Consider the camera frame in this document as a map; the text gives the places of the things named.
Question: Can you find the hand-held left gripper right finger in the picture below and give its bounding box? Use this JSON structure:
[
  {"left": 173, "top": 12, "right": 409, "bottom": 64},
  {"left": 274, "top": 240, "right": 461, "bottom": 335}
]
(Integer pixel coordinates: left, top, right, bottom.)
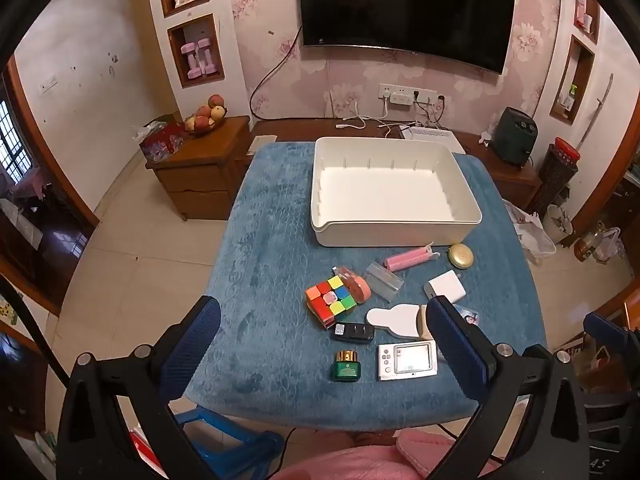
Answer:
[{"left": 425, "top": 295, "right": 591, "bottom": 480}]

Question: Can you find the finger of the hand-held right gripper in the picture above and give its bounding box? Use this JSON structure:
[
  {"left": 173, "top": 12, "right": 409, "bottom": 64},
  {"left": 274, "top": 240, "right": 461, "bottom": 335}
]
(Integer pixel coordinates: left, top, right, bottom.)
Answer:
[{"left": 583, "top": 311, "right": 637, "bottom": 361}]

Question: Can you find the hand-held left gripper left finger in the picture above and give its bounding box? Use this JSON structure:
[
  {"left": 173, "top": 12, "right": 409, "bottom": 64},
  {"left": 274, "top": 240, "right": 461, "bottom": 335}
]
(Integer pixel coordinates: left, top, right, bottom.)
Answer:
[{"left": 56, "top": 295, "right": 222, "bottom": 480}]

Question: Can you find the blue picture card packet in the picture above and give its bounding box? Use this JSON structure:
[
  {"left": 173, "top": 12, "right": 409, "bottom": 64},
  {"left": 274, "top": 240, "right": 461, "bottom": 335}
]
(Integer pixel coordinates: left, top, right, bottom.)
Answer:
[{"left": 452, "top": 305, "right": 482, "bottom": 327}]

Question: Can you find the gold oval compact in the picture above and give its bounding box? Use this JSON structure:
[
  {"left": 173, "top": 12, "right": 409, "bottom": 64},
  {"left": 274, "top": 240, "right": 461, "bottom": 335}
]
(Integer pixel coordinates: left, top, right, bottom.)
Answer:
[{"left": 448, "top": 243, "right": 475, "bottom": 269}]

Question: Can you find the black usb charger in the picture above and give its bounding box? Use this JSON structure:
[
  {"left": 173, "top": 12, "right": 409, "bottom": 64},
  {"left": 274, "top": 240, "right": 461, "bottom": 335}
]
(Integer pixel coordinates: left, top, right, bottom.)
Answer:
[{"left": 332, "top": 322, "right": 376, "bottom": 344}]

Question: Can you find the pink hair roller clip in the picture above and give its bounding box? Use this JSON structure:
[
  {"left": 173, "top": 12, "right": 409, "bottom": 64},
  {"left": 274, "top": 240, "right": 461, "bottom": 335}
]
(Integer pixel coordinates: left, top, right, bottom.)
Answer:
[{"left": 384, "top": 242, "right": 440, "bottom": 271}]

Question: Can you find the pink round tape measure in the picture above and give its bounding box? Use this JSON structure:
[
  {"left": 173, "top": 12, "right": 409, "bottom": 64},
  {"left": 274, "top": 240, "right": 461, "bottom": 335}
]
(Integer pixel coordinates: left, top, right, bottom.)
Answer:
[{"left": 336, "top": 267, "right": 372, "bottom": 305}]

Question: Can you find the green jar with gold cap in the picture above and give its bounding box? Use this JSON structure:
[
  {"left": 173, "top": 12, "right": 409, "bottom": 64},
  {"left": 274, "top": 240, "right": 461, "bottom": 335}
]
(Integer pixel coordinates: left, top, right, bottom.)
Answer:
[{"left": 330, "top": 351, "right": 365, "bottom": 384}]

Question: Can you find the multicoloured puzzle cube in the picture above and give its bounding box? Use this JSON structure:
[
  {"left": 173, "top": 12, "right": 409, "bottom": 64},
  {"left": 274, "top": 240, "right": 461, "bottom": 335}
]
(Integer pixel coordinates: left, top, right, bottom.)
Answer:
[{"left": 305, "top": 276, "right": 357, "bottom": 329}]

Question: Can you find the white plastic storage box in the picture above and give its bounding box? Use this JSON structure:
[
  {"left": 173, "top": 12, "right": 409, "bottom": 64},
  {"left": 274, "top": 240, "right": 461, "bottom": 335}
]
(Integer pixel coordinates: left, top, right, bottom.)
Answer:
[{"left": 310, "top": 136, "right": 483, "bottom": 247}]

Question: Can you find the white digital device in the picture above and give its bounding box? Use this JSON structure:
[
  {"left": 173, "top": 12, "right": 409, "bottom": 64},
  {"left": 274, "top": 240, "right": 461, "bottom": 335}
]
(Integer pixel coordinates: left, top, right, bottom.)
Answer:
[{"left": 377, "top": 340, "right": 438, "bottom": 382}]

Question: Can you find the white charger block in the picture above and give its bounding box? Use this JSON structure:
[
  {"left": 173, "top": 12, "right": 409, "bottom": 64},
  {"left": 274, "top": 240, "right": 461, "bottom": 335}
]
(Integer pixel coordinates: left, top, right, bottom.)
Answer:
[{"left": 424, "top": 270, "right": 467, "bottom": 305}]

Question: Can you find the white bunny-shaped board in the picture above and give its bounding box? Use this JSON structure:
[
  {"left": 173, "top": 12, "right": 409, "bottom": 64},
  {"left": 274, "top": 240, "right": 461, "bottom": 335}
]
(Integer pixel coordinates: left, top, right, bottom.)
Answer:
[{"left": 366, "top": 304, "right": 426, "bottom": 339}]

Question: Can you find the blue plastic stool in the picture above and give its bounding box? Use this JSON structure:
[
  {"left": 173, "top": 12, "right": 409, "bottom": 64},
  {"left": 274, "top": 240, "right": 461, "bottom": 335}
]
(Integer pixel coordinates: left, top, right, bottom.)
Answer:
[{"left": 172, "top": 405, "right": 284, "bottom": 480}]

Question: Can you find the blue plush blanket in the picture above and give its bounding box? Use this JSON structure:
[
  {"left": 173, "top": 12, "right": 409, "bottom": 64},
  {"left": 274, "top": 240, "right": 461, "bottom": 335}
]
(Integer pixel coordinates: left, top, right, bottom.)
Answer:
[{"left": 186, "top": 141, "right": 548, "bottom": 433}]

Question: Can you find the white bucket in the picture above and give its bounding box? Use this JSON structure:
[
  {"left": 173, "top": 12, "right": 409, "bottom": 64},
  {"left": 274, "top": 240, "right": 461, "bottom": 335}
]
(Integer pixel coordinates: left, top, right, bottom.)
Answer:
[{"left": 544, "top": 204, "right": 575, "bottom": 244}]

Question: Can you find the white plastic bag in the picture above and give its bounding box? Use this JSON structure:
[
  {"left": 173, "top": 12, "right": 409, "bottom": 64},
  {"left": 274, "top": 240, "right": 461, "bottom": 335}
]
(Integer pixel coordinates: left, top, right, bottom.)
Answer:
[{"left": 502, "top": 200, "right": 557, "bottom": 261}]

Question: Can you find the dark wicker basket red lid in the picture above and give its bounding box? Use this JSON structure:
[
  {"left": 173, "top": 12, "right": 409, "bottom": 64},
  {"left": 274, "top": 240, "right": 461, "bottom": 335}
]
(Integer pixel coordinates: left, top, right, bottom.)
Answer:
[{"left": 530, "top": 137, "right": 581, "bottom": 211}]

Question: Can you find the small wooden cabinet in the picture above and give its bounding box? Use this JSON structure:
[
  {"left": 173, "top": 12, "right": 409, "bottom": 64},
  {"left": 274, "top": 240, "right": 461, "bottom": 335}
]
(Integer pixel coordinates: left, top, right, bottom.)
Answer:
[{"left": 146, "top": 116, "right": 251, "bottom": 222}]

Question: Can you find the red tissue box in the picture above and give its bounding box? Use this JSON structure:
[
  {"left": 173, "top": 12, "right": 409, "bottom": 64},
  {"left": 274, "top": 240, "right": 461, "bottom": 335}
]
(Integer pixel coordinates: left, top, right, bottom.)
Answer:
[{"left": 139, "top": 121, "right": 187, "bottom": 162}]

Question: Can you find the white set-top box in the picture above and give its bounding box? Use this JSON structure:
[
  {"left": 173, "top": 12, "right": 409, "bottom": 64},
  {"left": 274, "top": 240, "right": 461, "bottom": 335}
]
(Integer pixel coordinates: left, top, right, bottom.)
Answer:
[{"left": 405, "top": 127, "right": 463, "bottom": 153}]

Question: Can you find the bowl of fruit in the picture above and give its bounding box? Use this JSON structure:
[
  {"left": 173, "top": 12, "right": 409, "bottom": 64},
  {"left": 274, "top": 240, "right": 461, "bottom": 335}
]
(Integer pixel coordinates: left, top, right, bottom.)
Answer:
[{"left": 184, "top": 94, "right": 228, "bottom": 136}]

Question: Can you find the long wooden tv console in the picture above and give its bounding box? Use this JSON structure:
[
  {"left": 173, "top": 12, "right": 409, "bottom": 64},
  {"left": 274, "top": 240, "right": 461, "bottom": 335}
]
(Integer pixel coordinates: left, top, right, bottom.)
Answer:
[{"left": 247, "top": 119, "right": 543, "bottom": 211}]

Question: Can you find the black flat television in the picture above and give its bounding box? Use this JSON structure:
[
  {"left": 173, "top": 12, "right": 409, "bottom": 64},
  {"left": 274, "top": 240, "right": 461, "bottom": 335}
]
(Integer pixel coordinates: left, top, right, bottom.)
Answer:
[{"left": 298, "top": 0, "right": 517, "bottom": 75}]

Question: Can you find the thick black cable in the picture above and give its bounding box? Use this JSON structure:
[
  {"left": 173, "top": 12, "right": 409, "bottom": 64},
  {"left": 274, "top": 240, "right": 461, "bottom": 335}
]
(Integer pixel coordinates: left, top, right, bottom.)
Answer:
[{"left": 0, "top": 275, "right": 71, "bottom": 392}]

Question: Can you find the wall-hung sword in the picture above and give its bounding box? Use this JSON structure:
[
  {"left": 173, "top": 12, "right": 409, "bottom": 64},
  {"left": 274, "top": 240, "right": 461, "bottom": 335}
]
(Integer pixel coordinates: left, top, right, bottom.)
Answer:
[{"left": 580, "top": 74, "right": 614, "bottom": 151}]

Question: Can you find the white charging cable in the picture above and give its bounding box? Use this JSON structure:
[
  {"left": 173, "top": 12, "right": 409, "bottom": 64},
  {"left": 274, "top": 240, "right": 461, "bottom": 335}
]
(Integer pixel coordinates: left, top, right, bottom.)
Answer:
[{"left": 336, "top": 102, "right": 372, "bottom": 130}]

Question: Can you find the white wall socket strip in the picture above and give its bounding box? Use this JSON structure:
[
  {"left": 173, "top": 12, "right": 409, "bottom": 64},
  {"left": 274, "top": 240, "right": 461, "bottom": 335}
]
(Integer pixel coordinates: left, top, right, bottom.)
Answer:
[{"left": 378, "top": 84, "right": 437, "bottom": 107}]

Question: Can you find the black television cable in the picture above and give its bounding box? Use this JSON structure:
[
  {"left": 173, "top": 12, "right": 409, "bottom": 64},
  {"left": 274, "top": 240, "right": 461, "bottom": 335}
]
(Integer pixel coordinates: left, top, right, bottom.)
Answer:
[{"left": 249, "top": 25, "right": 303, "bottom": 117}]

